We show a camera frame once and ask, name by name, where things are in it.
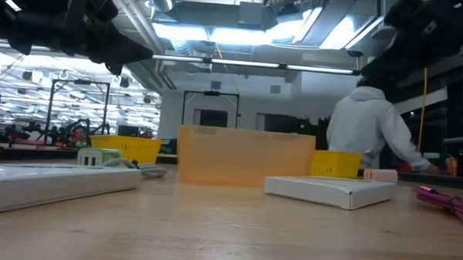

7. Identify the orange translucent plastic bin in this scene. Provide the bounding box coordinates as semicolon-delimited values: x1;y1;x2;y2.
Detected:
176;123;317;190

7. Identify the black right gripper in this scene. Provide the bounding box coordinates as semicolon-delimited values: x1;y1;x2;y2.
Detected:
359;0;463;83

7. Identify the person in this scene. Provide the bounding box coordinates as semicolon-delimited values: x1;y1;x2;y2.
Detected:
66;123;90;148
324;75;446;176

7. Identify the yellow slotted plastic basket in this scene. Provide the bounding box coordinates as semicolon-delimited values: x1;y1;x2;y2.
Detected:
89;134;164;165
309;149;363;179

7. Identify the white cardboard box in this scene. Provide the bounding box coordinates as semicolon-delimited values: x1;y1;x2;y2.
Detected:
263;174;399;212
0;162;143;220

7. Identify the orange bottle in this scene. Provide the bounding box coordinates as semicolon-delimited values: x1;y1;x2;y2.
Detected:
444;154;459;177

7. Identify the pink charger cube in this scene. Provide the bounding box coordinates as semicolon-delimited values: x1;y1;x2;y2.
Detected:
363;168;399;184

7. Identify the pink braided cable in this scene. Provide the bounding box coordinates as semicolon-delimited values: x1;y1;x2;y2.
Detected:
412;185;463;235

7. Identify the long ceiling light bar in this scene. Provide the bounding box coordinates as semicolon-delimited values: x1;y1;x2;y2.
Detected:
151;54;361;76

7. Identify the light blue braided cable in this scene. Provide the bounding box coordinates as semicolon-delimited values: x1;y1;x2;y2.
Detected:
100;157;169;180

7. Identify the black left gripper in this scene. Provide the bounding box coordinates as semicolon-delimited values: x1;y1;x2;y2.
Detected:
0;0;156;77

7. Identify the black frame stand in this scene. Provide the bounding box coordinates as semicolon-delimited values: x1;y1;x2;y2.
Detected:
44;78;111;148
181;89;242;128

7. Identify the green white USB charger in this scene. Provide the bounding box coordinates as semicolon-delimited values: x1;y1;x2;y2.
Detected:
76;147;122;169

